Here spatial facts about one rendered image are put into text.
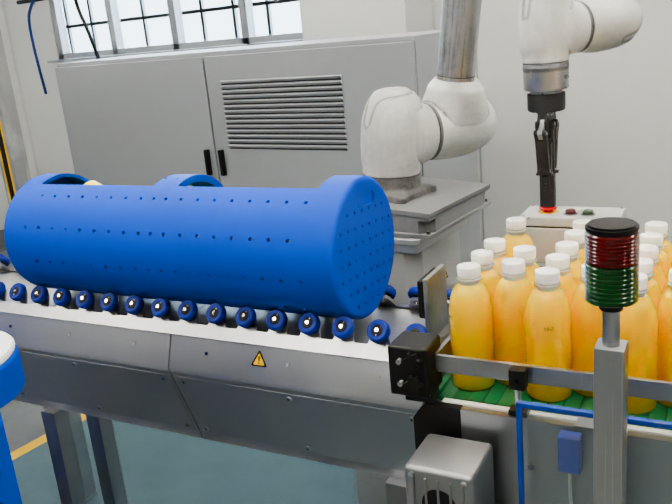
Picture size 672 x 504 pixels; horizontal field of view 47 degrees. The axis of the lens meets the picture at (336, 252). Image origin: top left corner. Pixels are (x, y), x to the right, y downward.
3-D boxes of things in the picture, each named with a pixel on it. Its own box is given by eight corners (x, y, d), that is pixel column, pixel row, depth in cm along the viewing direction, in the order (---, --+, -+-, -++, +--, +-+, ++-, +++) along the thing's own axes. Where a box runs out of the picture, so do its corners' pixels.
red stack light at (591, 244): (589, 252, 100) (589, 223, 99) (642, 255, 97) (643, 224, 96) (579, 267, 95) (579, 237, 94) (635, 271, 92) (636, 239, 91)
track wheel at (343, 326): (348, 343, 149) (343, 341, 147) (330, 333, 151) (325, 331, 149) (359, 323, 149) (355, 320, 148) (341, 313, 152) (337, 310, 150)
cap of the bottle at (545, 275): (534, 277, 126) (534, 266, 126) (559, 276, 125) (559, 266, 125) (534, 285, 123) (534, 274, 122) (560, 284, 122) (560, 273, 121)
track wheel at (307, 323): (314, 339, 152) (309, 337, 151) (297, 330, 155) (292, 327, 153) (325, 319, 153) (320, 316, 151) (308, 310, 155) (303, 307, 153)
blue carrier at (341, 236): (98, 273, 209) (86, 167, 204) (397, 299, 169) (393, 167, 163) (11, 300, 185) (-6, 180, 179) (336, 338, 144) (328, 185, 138)
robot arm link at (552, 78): (573, 59, 157) (573, 89, 159) (528, 62, 162) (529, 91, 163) (563, 63, 150) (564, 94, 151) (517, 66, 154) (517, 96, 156)
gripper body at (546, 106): (560, 93, 152) (561, 140, 155) (569, 88, 159) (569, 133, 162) (522, 94, 155) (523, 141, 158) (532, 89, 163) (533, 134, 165)
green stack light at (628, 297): (589, 289, 102) (589, 253, 100) (641, 292, 99) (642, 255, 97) (580, 306, 96) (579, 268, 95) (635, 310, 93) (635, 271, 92)
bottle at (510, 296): (500, 390, 132) (496, 278, 127) (491, 371, 139) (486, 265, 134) (543, 386, 132) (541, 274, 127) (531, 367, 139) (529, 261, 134)
